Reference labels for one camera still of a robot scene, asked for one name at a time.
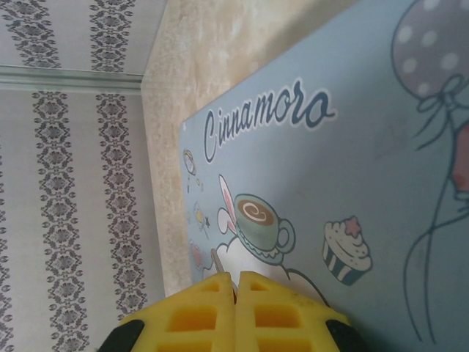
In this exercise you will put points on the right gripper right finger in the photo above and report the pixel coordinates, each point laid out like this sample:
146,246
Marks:
286,322

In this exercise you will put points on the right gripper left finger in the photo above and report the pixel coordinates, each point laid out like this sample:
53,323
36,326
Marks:
190,319

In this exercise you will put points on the light blue cartoon mat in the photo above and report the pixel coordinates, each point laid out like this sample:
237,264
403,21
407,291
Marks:
329,165

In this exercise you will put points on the aluminium corner post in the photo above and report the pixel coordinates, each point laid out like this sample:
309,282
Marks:
73,78

